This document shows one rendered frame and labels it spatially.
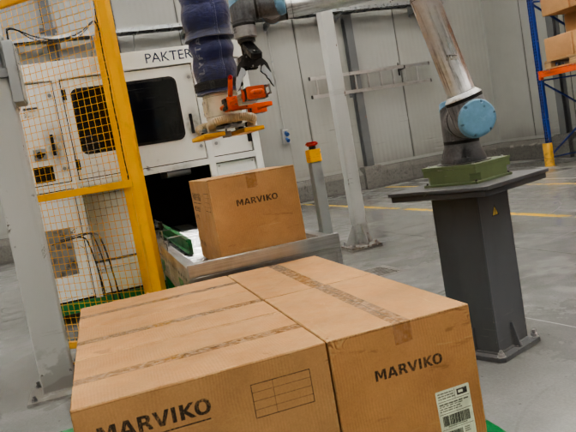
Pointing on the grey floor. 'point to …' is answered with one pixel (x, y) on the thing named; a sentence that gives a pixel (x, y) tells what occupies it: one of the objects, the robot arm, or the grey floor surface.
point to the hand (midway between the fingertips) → (256, 89)
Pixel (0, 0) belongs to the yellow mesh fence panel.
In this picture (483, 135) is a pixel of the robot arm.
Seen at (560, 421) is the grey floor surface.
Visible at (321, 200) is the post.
